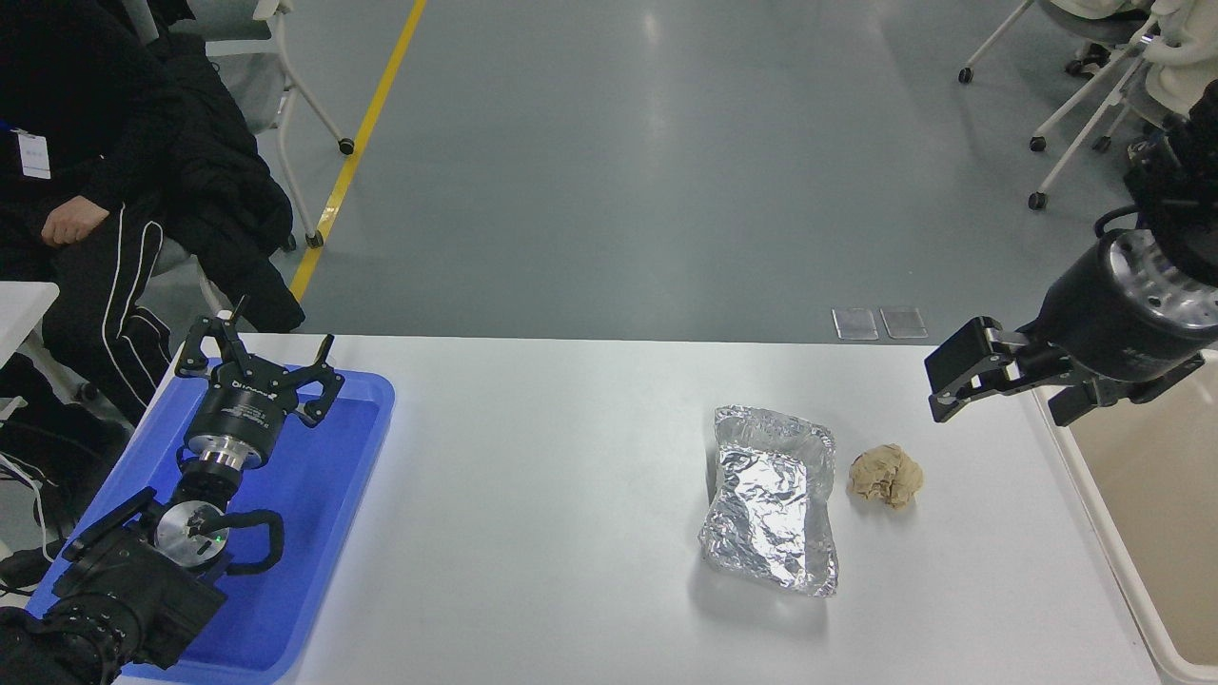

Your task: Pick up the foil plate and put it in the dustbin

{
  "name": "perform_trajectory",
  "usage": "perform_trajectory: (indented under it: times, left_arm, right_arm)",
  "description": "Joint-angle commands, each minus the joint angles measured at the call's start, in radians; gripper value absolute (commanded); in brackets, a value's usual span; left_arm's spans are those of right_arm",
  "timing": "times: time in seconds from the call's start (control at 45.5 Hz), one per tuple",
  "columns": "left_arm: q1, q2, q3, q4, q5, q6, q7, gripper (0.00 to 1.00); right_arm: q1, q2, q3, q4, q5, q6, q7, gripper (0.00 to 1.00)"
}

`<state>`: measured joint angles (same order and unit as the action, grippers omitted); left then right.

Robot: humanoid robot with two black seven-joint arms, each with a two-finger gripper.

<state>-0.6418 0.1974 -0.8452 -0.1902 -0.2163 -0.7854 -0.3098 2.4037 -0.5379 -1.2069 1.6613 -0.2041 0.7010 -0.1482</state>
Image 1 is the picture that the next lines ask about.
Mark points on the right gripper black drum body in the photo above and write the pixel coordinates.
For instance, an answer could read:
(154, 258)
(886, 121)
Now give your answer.
(1094, 323)

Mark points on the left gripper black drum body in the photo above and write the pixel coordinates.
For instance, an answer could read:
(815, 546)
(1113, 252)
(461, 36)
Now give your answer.
(238, 411)

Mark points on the foil plate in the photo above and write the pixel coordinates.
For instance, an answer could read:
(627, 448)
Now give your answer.
(771, 495)

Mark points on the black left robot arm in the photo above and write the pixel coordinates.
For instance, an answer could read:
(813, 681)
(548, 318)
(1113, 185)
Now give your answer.
(133, 590)

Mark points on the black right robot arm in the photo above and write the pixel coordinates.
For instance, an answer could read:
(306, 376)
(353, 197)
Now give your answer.
(1180, 190)

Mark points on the clear floor plate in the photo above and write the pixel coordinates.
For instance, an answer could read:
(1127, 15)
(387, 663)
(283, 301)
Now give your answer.
(903, 322)
(854, 323)

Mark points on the person's hand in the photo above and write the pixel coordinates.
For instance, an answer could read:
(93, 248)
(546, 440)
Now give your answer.
(74, 224)

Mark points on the blue plastic tray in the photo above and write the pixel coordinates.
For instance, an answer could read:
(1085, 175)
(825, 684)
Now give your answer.
(324, 476)

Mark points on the large pale bin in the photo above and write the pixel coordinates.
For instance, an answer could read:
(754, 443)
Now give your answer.
(1161, 495)

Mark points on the crumpled tan paper ball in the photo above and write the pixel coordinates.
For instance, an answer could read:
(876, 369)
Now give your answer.
(885, 476)

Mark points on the small white side table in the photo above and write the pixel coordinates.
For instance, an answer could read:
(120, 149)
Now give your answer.
(21, 309)

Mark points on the black jacket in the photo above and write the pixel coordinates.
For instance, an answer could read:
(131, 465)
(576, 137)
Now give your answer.
(224, 190)

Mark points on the white leg wheeled chair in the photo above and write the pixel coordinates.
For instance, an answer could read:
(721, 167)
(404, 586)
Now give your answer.
(999, 38)
(1080, 124)

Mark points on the white name badge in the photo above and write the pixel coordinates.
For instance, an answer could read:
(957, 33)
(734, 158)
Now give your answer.
(34, 155)

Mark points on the cream padded coat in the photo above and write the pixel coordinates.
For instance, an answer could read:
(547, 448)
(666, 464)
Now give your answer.
(1185, 52)

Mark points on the seated person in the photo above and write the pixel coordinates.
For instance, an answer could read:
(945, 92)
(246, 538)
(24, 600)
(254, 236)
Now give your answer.
(86, 95)

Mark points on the white frame wheeled chair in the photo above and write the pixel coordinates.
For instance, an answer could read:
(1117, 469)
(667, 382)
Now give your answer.
(303, 114)

